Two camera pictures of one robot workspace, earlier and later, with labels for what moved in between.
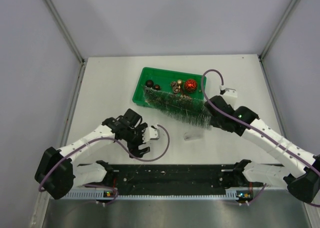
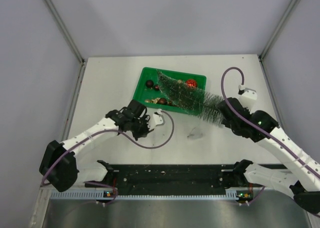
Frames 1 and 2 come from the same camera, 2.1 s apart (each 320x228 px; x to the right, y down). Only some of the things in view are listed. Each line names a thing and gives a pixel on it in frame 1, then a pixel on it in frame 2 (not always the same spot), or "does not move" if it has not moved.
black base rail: (175, 179) does not move
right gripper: (213, 122) does not move
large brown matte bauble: (149, 83) does not move
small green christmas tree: (192, 112) to (194, 100)
